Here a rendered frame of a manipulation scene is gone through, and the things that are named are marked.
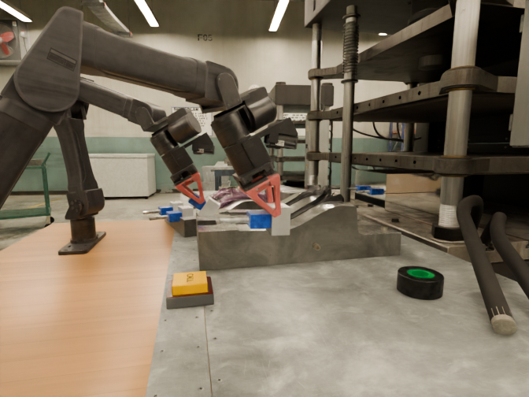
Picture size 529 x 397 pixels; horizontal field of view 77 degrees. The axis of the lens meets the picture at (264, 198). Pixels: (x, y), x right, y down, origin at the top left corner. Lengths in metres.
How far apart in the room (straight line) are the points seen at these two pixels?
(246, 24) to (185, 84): 7.83
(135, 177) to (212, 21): 3.82
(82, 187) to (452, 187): 1.05
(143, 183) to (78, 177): 6.29
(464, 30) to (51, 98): 1.03
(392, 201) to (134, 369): 1.26
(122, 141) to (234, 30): 3.55
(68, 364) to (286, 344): 0.28
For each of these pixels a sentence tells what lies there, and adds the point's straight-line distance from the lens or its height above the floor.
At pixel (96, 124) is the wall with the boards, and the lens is 8.43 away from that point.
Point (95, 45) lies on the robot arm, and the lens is 0.51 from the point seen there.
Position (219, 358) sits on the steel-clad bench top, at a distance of 0.48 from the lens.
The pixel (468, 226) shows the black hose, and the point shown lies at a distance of 0.86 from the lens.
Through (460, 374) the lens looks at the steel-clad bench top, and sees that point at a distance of 0.51.
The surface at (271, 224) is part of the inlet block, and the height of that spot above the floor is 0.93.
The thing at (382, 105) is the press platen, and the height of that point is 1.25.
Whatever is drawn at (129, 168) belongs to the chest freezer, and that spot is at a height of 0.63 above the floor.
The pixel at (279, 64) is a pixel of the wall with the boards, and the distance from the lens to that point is 8.20.
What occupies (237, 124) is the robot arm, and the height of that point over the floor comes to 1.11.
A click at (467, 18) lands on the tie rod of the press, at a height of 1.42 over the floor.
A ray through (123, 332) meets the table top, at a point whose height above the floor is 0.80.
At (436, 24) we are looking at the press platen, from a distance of 1.43.
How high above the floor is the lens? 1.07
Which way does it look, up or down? 9 degrees down
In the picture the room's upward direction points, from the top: straight up
